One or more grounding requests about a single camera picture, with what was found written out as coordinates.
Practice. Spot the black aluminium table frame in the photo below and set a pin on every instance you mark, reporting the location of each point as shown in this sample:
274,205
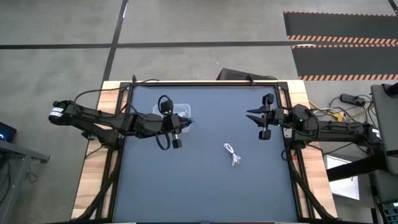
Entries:
202,83

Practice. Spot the black computer case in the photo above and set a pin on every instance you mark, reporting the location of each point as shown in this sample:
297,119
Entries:
236,74

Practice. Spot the black clamp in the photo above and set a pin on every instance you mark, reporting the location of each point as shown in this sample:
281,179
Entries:
250,80
134,77

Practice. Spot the black power strip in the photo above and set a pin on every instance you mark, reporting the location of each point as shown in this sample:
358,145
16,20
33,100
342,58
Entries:
353,99

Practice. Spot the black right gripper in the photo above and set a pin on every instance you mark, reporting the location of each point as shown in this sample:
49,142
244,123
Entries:
276,117

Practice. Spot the silver metal bracket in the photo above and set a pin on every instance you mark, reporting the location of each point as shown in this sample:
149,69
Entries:
287,133

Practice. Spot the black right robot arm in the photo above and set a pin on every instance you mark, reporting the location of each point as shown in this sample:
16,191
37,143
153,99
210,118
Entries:
335,127

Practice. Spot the grey metal cart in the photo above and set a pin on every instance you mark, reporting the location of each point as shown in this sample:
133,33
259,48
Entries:
12,174

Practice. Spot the clear plastic container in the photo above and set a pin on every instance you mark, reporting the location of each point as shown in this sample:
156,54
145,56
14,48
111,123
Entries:
185,109

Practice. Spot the black hazard-striped floor mat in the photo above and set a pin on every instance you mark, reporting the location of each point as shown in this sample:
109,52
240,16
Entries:
342,60
342,25

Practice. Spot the white sheet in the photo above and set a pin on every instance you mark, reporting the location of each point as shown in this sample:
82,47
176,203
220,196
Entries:
342,183

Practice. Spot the dark device with blue light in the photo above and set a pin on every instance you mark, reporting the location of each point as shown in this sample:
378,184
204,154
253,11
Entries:
7,132

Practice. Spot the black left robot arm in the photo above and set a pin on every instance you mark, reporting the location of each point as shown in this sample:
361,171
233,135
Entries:
93,116

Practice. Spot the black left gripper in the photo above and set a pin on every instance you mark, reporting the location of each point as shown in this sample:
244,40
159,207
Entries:
152,124

